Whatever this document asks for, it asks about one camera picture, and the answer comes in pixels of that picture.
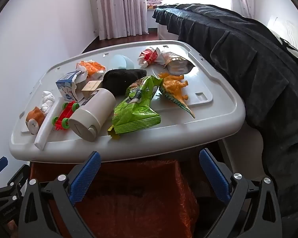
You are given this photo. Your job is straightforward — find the white plastic bin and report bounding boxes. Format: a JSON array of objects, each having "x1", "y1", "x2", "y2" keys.
[{"x1": 9, "y1": 40, "x2": 265, "y2": 179}]

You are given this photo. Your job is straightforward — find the orange plastic bag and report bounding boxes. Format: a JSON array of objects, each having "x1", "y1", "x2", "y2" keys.
[{"x1": 76, "y1": 60, "x2": 106, "y2": 78}]

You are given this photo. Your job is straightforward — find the silver foil bag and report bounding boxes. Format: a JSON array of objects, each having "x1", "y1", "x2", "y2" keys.
[{"x1": 160, "y1": 51, "x2": 195, "y2": 75}]

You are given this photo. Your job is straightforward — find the bed with dark blanket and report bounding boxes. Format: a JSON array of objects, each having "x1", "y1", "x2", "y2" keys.
[{"x1": 152, "y1": 4, "x2": 298, "y2": 217}]

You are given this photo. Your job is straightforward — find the red toy car green wheels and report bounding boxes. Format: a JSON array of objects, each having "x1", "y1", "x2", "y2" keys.
[{"x1": 52, "y1": 101, "x2": 80, "y2": 131}]

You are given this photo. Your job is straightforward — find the orange toy dinosaur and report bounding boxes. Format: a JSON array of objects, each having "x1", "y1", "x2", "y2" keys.
[{"x1": 158, "y1": 72, "x2": 196, "y2": 119}]

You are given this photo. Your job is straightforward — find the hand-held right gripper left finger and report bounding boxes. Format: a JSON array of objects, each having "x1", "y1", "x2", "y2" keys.
[{"x1": 18, "y1": 151, "x2": 101, "y2": 238}]

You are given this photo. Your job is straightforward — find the light blue round lid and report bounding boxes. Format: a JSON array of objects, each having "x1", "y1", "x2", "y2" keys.
[{"x1": 110, "y1": 54, "x2": 134, "y2": 70}]

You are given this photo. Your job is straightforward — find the red and white crumpled wrapper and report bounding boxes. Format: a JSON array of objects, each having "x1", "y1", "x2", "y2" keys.
[{"x1": 138, "y1": 47, "x2": 164, "y2": 68}]

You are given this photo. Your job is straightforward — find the small cardboard box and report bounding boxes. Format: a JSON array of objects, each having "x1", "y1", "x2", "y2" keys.
[{"x1": 81, "y1": 80, "x2": 104, "y2": 102}]

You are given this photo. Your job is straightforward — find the white bed frame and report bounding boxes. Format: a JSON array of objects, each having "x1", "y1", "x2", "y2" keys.
[{"x1": 157, "y1": 21, "x2": 179, "y2": 41}]

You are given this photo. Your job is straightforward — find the beige insulated bottle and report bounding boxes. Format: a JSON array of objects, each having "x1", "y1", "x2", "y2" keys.
[{"x1": 69, "y1": 88, "x2": 117, "y2": 142}]

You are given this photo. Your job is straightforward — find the white plastic bag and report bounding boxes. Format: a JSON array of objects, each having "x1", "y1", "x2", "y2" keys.
[{"x1": 40, "y1": 91, "x2": 55, "y2": 112}]

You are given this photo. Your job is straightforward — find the green snack bag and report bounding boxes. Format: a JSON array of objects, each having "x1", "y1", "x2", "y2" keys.
[{"x1": 107, "y1": 76, "x2": 163, "y2": 140}]

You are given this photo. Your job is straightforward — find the black sponge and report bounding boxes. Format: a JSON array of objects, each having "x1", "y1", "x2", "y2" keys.
[{"x1": 102, "y1": 68, "x2": 147, "y2": 97}]

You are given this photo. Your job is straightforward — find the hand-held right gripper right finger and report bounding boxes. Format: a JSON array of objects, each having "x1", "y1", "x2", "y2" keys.
[{"x1": 199, "y1": 148, "x2": 282, "y2": 238}]

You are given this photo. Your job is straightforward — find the blue and white carton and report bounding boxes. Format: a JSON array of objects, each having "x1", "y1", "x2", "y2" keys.
[{"x1": 56, "y1": 71, "x2": 83, "y2": 103}]

